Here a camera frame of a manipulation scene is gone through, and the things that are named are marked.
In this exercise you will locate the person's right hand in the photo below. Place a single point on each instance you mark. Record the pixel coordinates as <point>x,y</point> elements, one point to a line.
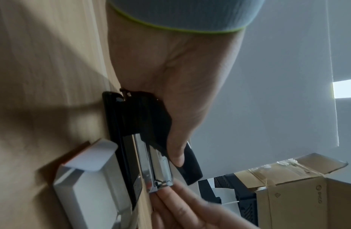
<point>192,214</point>

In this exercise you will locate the person's left hand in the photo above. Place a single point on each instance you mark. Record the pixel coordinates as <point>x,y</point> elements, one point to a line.
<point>175,67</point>

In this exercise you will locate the black stapler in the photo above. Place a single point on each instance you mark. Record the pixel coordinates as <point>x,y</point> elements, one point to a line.
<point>144,120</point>

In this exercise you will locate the person's left forearm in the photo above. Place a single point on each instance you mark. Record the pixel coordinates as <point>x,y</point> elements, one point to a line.
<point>186,13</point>

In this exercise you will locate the black office chair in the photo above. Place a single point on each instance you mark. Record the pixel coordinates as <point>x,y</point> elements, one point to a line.
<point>220,190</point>

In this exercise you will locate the white cardboard box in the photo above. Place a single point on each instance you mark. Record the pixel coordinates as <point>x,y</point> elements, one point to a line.
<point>90,190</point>

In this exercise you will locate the brown cardboard box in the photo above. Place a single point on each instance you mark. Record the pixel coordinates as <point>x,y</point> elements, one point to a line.
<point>299,196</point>

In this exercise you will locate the ceiling light panel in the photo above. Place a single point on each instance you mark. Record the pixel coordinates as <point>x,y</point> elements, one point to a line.
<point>345,89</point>

